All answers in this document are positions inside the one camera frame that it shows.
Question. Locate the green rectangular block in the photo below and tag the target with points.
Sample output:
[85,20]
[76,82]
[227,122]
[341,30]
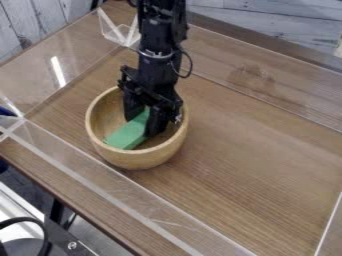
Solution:
[128,136]

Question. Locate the black metal base plate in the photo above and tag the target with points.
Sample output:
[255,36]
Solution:
[63,244]

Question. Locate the clear acrylic corner bracket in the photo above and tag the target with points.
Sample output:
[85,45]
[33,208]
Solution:
[121,34]

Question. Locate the brown wooden bowl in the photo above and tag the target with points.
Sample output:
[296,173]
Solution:
[104,119]

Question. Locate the black table leg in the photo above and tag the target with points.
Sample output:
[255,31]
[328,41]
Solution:
[56,211]

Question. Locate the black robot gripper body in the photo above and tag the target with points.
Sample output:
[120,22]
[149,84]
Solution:
[155,77]

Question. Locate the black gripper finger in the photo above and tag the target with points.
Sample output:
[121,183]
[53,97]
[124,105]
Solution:
[156,121]
[133,104]

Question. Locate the clear acrylic tray wall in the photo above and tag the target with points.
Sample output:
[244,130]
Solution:
[167,210]

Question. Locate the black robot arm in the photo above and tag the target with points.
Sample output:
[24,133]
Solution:
[161,24]

